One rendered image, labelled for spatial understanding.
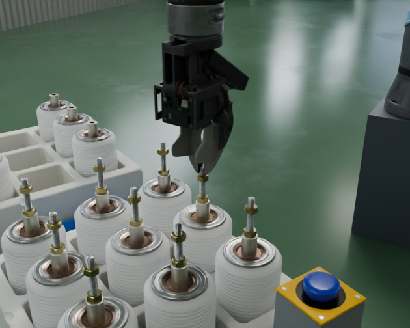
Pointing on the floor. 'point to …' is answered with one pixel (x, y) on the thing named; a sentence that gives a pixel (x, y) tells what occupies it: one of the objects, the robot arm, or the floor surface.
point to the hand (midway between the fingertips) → (205, 163)
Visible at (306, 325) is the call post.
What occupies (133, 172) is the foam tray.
